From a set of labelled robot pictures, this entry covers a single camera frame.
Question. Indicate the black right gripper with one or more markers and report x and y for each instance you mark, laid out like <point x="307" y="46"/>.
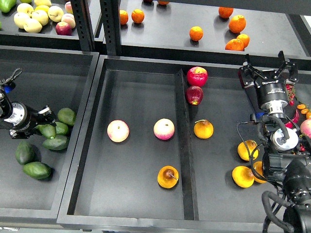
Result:
<point x="269" y="85"/>

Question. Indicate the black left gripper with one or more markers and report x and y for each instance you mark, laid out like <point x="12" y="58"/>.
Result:
<point x="24" y="120"/>

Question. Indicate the green avocado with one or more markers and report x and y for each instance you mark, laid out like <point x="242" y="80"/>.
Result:
<point x="60" y="142"/>
<point x="37" y="170"/>
<point x="47" y="130"/>
<point x="24" y="153"/>
<point x="62" y="128"/>
<point x="67" y="116"/>

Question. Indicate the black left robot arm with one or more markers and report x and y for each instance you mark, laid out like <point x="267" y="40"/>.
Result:
<point x="6" y="86"/>

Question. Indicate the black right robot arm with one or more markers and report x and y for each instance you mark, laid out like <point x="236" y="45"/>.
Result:
<point x="286" y="162"/>

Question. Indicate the green avocado top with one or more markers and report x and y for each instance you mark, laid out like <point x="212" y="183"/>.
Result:
<point x="67" y="116"/>

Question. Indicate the green avocado bottom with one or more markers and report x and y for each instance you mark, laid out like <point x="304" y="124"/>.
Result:
<point x="37" y="170"/>

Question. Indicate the orange lower right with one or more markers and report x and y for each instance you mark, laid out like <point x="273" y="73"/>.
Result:
<point x="245" y="39"/>

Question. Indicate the orange lowest right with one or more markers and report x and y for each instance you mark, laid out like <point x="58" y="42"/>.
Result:
<point x="235" y="44"/>

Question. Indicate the cherry tomato bunch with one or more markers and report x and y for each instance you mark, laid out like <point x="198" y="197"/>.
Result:
<point x="291" y="94"/>

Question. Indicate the large orange right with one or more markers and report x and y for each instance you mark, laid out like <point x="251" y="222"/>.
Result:
<point x="237" y="24"/>

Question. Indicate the black left tray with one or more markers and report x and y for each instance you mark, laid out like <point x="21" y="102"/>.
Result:
<point x="54" y="78"/>

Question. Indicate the orange top right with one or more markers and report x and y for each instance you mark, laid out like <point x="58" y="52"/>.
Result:
<point x="225" y="12"/>

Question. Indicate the orange cherry tomatoes small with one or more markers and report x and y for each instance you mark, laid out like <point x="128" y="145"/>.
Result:
<point x="304" y="110"/>

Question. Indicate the bright red apple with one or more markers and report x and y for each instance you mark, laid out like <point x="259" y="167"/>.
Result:
<point x="197" y="76"/>

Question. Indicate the red chili pepper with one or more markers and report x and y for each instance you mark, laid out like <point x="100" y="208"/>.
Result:
<point x="294" y="120"/>

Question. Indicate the orange centre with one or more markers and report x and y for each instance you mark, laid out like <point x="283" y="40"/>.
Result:
<point x="196" y="33"/>

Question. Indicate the pink peach right edge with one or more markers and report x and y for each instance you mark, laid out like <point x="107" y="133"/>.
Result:
<point x="305" y="128"/>

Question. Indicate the dark red apple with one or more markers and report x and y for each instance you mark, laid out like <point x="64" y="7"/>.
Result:
<point x="194" y="95"/>

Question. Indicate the pink apple left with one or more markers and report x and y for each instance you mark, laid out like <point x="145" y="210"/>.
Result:
<point x="117" y="131"/>

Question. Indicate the pink apple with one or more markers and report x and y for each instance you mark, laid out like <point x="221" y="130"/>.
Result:
<point x="117" y="131"/>
<point x="164" y="129"/>

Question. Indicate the yellow apple lower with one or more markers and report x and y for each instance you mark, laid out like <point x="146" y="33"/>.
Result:
<point x="32" y="26"/>

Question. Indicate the yellow apple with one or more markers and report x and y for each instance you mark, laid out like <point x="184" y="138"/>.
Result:
<point x="20" y="19"/>
<point x="32" y="26"/>
<point x="25" y="8"/>
<point x="41" y="16"/>
<point x="55" y="13"/>

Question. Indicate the red apple on shelf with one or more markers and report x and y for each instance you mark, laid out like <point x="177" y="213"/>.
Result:
<point x="63" y="28"/>

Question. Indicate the yellow apple left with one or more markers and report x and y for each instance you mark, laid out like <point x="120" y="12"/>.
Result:
<point x="20" y="19"/>

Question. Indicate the yellow apple middle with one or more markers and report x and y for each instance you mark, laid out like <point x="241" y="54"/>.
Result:
<point x="41" y="16"/>

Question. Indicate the pale peach on shelf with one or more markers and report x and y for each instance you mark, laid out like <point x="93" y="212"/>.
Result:
<point x="69" y="19"/>

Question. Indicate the yellow apple right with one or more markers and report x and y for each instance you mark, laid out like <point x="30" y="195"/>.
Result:
<point x="55" y="13"/>

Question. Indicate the yellow apple top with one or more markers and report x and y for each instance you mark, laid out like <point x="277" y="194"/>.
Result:
<point x="25" y="8"/>

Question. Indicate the pink apple right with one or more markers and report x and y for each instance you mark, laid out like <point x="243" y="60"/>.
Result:
<point x="164" y="129"/>

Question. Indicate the black shelf post left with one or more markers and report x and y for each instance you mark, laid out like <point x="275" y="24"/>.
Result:
<point x="83" y="24"/>

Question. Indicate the black shelf post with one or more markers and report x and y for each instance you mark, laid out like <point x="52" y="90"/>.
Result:
<point x="110" y="17"/>
<point x="83" y="24"/>

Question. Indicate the black shelf post right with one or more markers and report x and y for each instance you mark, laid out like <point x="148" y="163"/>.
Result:
<point x="110" y="17"/>

